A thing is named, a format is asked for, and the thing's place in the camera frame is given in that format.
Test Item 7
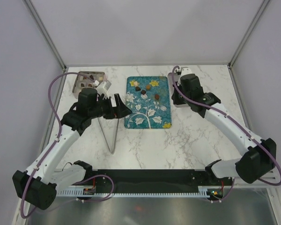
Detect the pink box lid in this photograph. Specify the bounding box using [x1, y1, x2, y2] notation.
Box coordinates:
[167, 72, 188, 108]

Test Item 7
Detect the white slotted cable duct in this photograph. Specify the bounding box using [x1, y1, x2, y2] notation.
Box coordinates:
[57, 186, 223, 198]

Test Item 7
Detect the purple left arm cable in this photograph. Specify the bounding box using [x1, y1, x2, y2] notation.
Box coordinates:
[20, 72, 115, 220]

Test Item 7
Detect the aluminium frame rail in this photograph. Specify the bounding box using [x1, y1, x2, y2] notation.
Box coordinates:
[23, 0, 67, 71]

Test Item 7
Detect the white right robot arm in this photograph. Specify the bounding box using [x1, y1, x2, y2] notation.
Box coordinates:
[172, 74, 276, 185]

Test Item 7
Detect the pink chocolate box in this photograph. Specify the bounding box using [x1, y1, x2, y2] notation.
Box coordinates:
[72, 71, 107, 99]

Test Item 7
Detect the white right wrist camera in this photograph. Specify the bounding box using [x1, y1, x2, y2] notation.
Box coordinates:
[175, 67, 193, 76]

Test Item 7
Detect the teal floral tray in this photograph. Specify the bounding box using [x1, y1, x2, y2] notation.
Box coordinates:
[124, 76, 172, 129]

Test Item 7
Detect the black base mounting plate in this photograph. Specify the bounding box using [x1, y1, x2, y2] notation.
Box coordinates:
[83, 169, 232, 193]

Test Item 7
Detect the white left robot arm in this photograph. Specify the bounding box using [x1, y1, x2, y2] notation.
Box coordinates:
[12, 88, 132, 210]

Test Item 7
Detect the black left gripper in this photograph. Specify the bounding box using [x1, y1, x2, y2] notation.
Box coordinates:
[89, 94, 132, 120]

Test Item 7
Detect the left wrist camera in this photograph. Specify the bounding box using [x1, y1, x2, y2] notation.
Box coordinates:
[92, 81, 111, 99]

